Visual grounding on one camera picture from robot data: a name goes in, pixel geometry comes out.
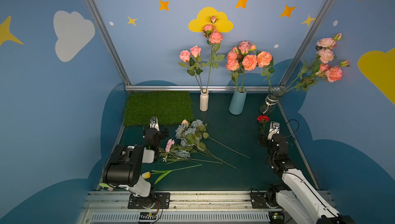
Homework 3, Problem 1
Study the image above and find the red carnation flower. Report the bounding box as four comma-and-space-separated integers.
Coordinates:
257, 115, 270, 135

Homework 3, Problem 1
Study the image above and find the blue hydrangea bunch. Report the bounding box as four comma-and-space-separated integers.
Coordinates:
170, 119, 236, 169

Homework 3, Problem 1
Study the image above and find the small pink rosebud stem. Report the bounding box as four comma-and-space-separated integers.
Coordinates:
187, 46, 207, 93

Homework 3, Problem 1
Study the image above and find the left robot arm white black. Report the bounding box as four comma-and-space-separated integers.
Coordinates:
102, 128, 169, 198

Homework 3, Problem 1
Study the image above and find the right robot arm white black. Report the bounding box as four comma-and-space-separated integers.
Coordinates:
263, 133, 354, 224

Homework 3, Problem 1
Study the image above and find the clear glass vase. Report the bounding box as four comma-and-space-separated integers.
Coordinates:
259, 86, 285, 116

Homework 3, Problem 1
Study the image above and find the teal cylindrical vase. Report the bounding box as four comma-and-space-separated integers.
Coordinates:
229, 86, 247, 115

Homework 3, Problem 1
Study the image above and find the white ribbed ceramic vase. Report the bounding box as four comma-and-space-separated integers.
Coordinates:
200, 89, 209, 112

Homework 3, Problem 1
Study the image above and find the pink flower bunch on table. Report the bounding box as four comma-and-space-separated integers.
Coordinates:
159, 139, 224, 164

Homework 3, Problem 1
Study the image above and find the green artificial grass mat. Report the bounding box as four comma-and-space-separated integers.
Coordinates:
123, 91, 194, 126

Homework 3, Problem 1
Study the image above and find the yellow tulip with stem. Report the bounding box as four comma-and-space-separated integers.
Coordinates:
142, 164, 202, 185

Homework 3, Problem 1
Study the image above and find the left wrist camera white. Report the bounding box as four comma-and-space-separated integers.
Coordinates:
149, 117, 160, 131

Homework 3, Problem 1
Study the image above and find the aluminium frame back bar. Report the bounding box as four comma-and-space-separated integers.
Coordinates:
124, 85, 269, 92

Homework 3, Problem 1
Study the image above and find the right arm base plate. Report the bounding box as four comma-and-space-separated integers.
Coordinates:
250, 190, 292, 209

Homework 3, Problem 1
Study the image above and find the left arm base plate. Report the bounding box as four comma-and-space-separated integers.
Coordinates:
127, 192, 171, 210

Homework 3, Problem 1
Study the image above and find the aluminium rail front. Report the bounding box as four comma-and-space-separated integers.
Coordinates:
77, 190, 296, 224

